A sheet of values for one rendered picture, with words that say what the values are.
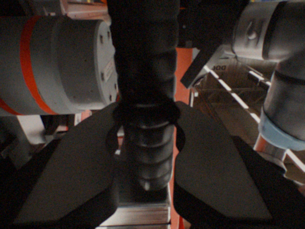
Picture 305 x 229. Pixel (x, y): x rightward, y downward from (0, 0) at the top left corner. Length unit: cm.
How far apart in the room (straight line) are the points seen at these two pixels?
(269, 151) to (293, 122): 36
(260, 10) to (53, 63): 26
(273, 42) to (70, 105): 27
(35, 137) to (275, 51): 40
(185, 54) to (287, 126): 50
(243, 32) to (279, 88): 9
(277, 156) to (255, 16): 46
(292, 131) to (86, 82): 28
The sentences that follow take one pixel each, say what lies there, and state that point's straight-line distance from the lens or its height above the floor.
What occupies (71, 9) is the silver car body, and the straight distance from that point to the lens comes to 104.
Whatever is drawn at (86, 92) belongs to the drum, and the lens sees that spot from 25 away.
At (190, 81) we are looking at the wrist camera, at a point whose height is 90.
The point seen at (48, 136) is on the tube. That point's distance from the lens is 41.
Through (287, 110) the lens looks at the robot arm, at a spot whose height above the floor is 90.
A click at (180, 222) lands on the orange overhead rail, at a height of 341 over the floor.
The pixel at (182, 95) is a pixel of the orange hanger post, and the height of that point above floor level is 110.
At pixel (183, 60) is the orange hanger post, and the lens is 74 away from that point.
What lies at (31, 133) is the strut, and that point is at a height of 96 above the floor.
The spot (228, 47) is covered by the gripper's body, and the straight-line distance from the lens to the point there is 32.
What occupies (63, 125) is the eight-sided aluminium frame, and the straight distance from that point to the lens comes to 57.
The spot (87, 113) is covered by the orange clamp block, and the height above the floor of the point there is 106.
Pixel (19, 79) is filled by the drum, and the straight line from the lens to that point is 27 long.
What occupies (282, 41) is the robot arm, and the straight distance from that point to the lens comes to 29.
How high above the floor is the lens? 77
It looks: 30 degrees up
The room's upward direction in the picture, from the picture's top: 178 degrees clockwise
